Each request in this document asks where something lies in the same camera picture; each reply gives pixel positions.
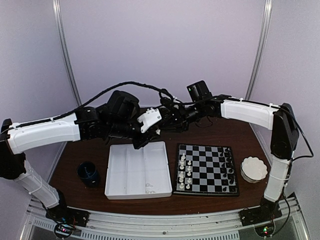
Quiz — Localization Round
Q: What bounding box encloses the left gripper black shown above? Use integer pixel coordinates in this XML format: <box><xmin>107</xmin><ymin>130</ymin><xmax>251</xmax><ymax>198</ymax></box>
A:
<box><xmin>107</xmin><ymin>111</ymin><xmax>161</xmax><ymax>150</ymax></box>

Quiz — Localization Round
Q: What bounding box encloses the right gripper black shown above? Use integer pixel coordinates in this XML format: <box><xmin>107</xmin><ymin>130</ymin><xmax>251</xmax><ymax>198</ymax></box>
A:
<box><xmin>159</xmin><ymin>101</ymin><xmax>205</xmax><ymax>133</ymax></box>

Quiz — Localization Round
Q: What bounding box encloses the white piece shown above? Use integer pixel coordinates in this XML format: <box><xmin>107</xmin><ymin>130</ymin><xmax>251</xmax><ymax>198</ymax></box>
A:
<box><xmin>180</xmin><ymin>153</ymin><xmax>186</xmax><ymax>165</ymax></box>

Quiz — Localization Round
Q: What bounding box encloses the white plastic compartment tray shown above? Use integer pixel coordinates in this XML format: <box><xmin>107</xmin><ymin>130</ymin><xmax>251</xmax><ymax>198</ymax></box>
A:
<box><xmin>104</xmin><ymin>141</ymin><xmax>173</xmax><ymax>200</ymax></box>

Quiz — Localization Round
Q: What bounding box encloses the white piece passed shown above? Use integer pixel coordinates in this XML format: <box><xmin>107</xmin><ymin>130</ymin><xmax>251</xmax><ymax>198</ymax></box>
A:
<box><xmin>179</xmin><ymin>161</ymin><xmax>185</xmax><ymax>170</ymax></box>

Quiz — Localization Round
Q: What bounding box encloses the black white chess board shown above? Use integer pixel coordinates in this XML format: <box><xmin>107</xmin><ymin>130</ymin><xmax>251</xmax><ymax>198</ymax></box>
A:
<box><xmin>172</xmin><ymin>143</ymin><xmax>240</xmax><ymax>197</ymax></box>

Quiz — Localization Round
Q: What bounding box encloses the white piece placed later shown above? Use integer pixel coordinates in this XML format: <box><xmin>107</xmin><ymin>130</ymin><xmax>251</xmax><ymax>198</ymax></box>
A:
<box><xmin>178</xmin><ymin>171</ymin><xmax>184</xmax><ymax>183</ymax></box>

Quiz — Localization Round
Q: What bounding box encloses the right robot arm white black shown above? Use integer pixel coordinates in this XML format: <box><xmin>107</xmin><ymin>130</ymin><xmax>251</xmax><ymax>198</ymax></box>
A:
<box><xmin>159</xmin><ymin>94</ymin><xmax>300</xmax><ymax>221</ymax></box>

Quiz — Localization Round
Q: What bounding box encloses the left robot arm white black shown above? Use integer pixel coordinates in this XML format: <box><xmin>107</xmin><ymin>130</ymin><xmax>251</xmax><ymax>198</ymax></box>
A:
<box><xmin>0</xmin><ymin>104</ymin><xmax>163</xmax><ymax>222</ymax></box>

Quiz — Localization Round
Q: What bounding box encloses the dark blue mug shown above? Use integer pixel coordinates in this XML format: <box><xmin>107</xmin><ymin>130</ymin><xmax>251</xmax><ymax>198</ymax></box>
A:
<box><xmin>76</xmin><ymin>161</ymin><xmax>101</xmax><ymax>188</ymax></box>

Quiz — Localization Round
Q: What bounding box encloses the white scalloped bowl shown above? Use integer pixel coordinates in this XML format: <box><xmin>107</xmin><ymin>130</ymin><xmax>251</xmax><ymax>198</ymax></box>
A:
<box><xmin>240</xmin><ymin>156</ymin><xmax>268</xmax><ymax>184</ymax></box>

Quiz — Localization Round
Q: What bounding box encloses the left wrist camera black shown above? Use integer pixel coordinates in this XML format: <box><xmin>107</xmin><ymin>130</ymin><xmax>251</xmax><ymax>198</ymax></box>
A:
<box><xmin>107</xmin><ymin>90</ymin><xmax>140</xmax><ymax>120</ymax></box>

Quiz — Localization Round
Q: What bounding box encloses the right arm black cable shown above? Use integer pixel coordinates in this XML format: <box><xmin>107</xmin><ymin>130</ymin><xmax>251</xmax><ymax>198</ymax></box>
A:
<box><xmin>158</xmin><ymin>88</ymin><xmax>186</xmax><ymax>111</ymax></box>

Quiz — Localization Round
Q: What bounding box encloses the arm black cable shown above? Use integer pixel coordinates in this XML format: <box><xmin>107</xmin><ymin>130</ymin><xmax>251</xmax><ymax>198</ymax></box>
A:
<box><xmin>72</xmin><ymin>80</ymin><xmax>166</xmax><ymax>113</ymax></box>
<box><xmin>158</xmin><ymin>88</ymin><xmax>186</xmax><ymax>111</ymax></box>

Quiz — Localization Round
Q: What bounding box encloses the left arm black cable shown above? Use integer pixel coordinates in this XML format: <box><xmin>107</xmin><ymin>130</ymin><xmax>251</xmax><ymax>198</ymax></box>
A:
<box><xmin>72</xmin><ymin>80</ymin><xmax>166</xmax><ymax>113</ymax></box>

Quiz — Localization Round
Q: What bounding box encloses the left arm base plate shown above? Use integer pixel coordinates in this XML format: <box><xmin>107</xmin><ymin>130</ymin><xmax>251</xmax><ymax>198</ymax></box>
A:
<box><xmin>43</xmin><ymin>204</ymin><xmax>90</xmax><ymax>227</ymax></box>

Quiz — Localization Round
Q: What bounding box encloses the aluminium front rail frame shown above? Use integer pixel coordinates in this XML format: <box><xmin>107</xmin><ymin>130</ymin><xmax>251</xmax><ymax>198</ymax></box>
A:
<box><xmin>18</xmin><ymin>196</ymin><xmax>312</xmax><ymax>240</ymax></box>

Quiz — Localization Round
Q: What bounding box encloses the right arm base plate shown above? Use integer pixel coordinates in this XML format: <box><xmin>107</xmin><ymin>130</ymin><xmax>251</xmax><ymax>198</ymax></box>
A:
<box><xmin>239</xmin><ymin>206</ymin><xmax>283</xmax><ymax>227</ymax></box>

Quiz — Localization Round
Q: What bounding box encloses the left aluminium corner post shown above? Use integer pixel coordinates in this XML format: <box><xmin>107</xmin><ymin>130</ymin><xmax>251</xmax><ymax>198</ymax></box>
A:
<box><xmin>52</xmin><ymin>0</ymin><xmax>82</xmax><ymax>107</ymax></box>

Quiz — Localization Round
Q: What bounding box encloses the aluminium corner post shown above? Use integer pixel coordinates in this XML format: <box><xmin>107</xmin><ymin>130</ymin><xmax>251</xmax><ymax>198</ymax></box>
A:
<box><xmin>241</xmin><ymin>0</ymin><xmax>273</xmax><ymax>112</ymax></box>
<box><xmin>52</xmin><ymin>0</ymin><xmax>82</xmax><ymax>107</ymax></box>

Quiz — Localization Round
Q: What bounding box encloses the right aluminium corner post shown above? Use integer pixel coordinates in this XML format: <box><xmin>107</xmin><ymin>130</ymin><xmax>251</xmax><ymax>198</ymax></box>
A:
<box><xmin>241</xmin><ymin>0</ymin><xmax>273</xmax><ymax>112</ymax></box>

